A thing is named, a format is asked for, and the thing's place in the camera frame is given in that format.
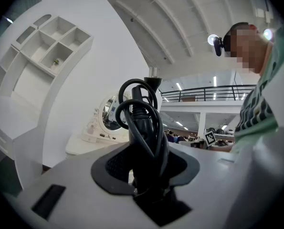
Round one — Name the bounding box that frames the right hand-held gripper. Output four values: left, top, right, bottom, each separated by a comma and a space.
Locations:
190, 131, 217, 150

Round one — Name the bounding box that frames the white and grey hair dryer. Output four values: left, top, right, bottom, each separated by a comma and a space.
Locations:
3, 76, 240, 229

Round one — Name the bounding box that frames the row of dark round objects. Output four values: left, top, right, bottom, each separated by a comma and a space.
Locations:
205, 126, 235, 146

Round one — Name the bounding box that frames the white support column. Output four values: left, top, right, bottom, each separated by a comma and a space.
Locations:
197, 112, 207, 141

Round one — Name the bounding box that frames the black metal railing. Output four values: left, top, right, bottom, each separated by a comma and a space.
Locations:
159, 84, 257, 103

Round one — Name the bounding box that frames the green patterned shirt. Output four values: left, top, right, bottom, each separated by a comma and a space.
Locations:
231, 24, 284, 154

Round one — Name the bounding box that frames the black funnel-shaped fixture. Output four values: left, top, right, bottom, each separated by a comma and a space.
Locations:
144, 76, 163, 103

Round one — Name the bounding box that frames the person's head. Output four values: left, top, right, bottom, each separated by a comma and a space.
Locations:
222, 21, 274, 75

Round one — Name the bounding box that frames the round ceiling lamp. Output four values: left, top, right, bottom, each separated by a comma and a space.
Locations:
207, 33, 219, 45
262, 28, 274, 42

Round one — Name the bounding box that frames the white ornate vanity mirror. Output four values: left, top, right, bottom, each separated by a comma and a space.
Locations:
81, 93, 133, 144

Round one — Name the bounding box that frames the white dressing table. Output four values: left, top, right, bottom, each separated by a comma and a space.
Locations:
65, 134, 131, 162

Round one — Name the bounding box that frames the white cubby shelf unit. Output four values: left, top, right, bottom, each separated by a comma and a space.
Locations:
0, 13, 95, 157

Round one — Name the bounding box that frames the black head-mounted camera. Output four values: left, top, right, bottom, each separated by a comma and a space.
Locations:
212, 36, 225, 57

